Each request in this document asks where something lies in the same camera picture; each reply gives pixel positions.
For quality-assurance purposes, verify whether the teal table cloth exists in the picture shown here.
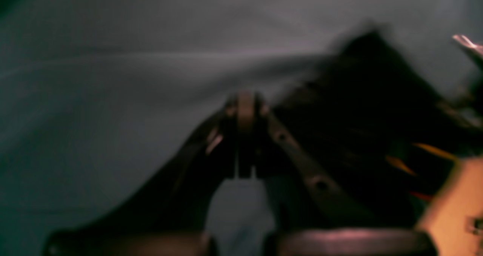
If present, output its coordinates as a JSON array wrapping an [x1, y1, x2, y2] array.
[[1, 0, 482, 256]]

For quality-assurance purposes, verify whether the left gripper silver left finger image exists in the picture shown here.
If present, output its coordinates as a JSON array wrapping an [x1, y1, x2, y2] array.
[[42, 94, 249, 256]]

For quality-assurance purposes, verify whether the left gripper black padded right finger image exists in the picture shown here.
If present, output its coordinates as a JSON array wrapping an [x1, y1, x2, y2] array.
[[245, 93, 438, 256]]

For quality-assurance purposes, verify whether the dark grey T-shirt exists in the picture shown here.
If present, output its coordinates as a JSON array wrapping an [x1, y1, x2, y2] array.
[[273, 28, 482, 227]]

